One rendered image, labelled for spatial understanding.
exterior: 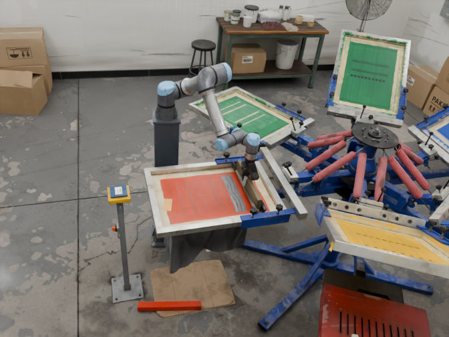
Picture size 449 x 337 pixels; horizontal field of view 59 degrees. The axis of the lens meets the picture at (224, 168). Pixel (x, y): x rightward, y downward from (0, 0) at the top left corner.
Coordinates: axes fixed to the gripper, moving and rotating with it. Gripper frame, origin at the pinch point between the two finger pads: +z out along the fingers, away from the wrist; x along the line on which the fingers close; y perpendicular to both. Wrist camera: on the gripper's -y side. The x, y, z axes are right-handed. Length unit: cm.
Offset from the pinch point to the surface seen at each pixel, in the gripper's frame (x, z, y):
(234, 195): 9.3, 4.5, -3.3
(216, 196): 20.8, 5.2, -1.0
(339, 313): -6, -8, -101
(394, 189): -94, 0, -22
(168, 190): 49, 5, 10
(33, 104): 163, 80, 283
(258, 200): 1.1, -4.4, -20.3
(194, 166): 28.9, 1.2, 26.3
